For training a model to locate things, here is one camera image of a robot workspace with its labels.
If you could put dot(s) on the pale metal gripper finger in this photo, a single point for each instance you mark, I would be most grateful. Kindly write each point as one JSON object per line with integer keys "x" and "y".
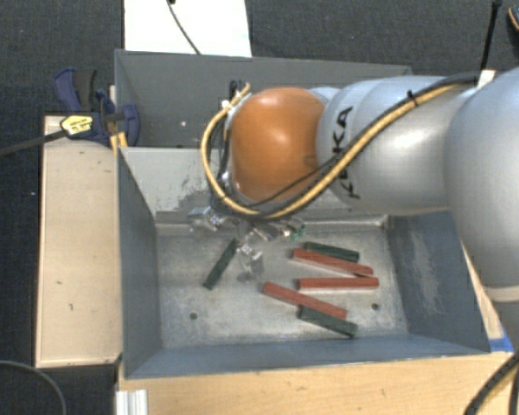
{"x": 258, "y": 266}
{"x": 244, "y": 259}

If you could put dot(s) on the dark green flat block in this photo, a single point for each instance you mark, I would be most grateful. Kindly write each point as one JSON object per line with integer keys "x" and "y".
{"x": 332, "y": 251}
{"x": 220, "y": 265}
{"x": 328, "y": 322}

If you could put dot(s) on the grey metal bin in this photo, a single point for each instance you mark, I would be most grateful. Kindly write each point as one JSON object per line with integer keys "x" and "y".
{"x": 251, "y": 314}

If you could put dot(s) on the red-brown flat block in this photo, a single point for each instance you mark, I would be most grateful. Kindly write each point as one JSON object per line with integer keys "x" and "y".
{"x": 303, "y": 299}
{"x": 337, "y": 283}
{"x": 328, "y": 262}

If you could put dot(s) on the pale wood board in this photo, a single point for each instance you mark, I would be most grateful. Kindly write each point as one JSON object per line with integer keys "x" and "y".
{"x": 78, "y": 253}

